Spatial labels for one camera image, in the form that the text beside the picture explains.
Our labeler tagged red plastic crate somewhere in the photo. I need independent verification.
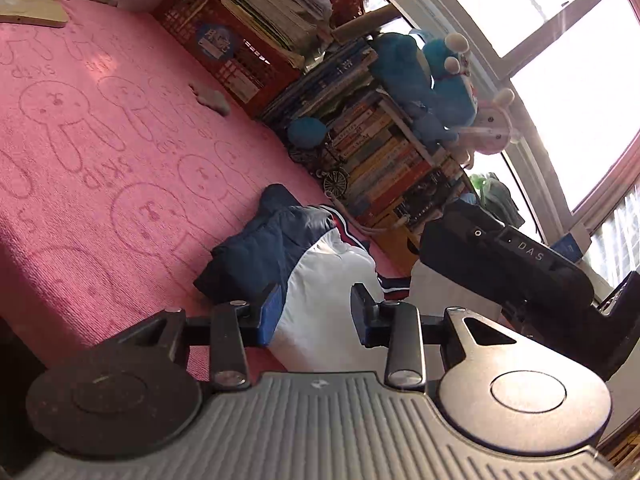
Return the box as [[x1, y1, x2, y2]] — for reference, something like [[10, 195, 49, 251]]
[[152, 0, 303, 121]]

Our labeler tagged small blue cat plush toy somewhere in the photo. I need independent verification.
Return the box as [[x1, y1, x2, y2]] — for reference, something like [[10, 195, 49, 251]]
[[422, 30, 473, 81]]

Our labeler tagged large blue cat plush toy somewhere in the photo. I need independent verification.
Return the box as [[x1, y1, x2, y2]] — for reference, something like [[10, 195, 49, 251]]
[[415, 77, 481, 143]]

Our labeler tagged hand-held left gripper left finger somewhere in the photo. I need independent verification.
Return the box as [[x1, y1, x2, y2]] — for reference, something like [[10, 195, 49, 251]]
[[117, 282, 285, 391]]

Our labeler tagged white window frame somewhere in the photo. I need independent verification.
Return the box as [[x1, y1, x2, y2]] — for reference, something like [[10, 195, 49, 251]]
[[345, 0, 640, 286]]

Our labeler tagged blue whale plush toy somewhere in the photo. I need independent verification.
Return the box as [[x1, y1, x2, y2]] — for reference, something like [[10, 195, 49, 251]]
[[369, 32, 433, 116]]

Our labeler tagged stack of papers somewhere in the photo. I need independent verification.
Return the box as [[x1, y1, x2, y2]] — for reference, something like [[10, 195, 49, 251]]
[[192, 0, 333, 68]]

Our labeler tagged miniature bicycle model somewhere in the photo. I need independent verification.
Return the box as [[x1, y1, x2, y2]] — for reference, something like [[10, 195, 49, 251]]
[[287, 132, 351, 198]]

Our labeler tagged light blue folded pouch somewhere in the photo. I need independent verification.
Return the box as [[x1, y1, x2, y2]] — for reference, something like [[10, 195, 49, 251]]
[[480, 172, 526, 228]]

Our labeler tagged row of tall blue books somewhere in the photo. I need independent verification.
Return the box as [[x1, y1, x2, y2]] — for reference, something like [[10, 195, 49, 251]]
[[257, 40, 378, 123]]

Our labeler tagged pink rabbit print blanket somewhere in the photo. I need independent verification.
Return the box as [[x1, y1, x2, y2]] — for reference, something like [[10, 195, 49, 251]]
[[0, 0, 416, 376]]

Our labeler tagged cardboard tube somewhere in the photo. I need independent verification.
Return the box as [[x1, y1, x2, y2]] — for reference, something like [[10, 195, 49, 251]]
[[331, 2, 401, 45]]

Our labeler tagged dark blue printed package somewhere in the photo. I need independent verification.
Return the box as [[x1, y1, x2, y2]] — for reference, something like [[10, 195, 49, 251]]
[[550, 232, 586, 265]]

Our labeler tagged white and navy jacket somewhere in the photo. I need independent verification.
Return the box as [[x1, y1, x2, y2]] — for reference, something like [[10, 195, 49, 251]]
[[192, 183, 506, 376]]

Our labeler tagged row of colourful picture books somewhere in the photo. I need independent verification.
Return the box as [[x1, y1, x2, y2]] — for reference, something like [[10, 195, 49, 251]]
[[320, 90, 451, 211]]

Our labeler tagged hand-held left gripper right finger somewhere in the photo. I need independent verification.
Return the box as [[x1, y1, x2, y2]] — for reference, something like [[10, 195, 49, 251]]
[[350, 282, 518, 390]]

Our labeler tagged pink rabbit plush toy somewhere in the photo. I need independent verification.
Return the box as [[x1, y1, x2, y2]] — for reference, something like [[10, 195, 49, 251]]
[[457, 87, 521, 168]]

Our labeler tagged wooden drawer organizer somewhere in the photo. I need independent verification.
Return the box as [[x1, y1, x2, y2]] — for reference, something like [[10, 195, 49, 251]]
[[370, 222, 426, 281]]

